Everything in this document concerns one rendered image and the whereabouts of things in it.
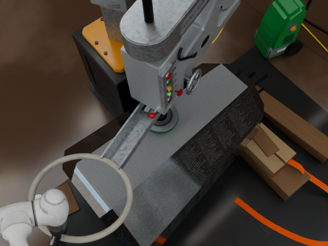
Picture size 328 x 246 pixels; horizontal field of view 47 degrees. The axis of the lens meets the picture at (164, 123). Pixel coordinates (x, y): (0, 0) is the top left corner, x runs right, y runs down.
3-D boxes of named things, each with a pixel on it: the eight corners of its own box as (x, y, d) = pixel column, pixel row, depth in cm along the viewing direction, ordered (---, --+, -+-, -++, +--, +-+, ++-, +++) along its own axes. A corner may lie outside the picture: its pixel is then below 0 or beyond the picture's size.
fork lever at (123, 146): (166, 62, 223) (166, 57, 218) (194, 76, 217) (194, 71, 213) (96, 156, 200) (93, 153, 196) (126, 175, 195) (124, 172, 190)
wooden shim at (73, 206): (56, 188, 304) (56, 188, 303) (68, 182, 306) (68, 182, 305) (68, 215, 294) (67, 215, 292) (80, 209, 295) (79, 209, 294)
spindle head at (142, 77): (166, 54, 221) (162, -4, 181) (199, 70, 214) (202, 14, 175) (131, 100, 208) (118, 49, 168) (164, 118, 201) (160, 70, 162)
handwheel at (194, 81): (187, 72, 211) (187, 56, 197) (202, 80, 208) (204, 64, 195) (173, 92, 205) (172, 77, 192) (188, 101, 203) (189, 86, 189)
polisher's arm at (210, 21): (210, 4, 242) (216, -65, 198) (242, 18, 235) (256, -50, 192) (145, 88, 215) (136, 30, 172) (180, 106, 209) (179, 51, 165)
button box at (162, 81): (169, 95, 192) (167, 61, 167) (174, 97, 192) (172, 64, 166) (160, 107, 190) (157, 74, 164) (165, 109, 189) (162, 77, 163)
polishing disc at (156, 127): (135, 114, 231) (135, 113, 229) (162, 94, 236) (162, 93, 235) (157, 138, 223) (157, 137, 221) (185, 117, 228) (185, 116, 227)
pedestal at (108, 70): (87, 86, 349) (65, 32, 283) (144, 49, 366) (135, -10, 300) (129, 136, 324) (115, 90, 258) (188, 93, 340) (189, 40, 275)
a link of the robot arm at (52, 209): (67, 201, 158) (34, 209, 154) (65, 180, 147) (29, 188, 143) (71, 224, 152) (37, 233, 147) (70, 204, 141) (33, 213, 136)
